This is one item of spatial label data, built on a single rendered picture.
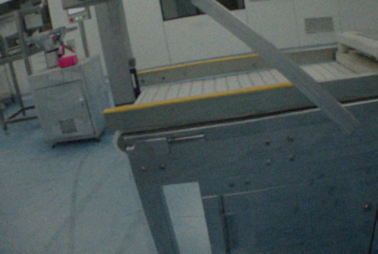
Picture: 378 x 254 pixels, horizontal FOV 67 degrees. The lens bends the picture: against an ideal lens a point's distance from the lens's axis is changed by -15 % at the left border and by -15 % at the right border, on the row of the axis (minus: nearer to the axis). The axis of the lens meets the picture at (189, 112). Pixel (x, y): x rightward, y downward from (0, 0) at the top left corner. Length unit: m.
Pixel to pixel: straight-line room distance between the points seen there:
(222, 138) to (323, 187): 0.26
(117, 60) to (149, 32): 4.85
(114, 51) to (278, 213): 0.52
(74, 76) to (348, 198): 2.65
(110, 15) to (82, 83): 2.24
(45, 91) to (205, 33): 3.20
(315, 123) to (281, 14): 5.19
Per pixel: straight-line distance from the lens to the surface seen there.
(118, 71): 0.82
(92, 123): 3.11
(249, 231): 0.70
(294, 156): 0.56
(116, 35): 0.80
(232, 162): 0.55
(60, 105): 3.16
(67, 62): 3.04
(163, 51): 5.66
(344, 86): 0.54
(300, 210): 0.70
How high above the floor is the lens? 1.10
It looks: 19 degrees down
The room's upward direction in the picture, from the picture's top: 10 degrees counter-clockwise
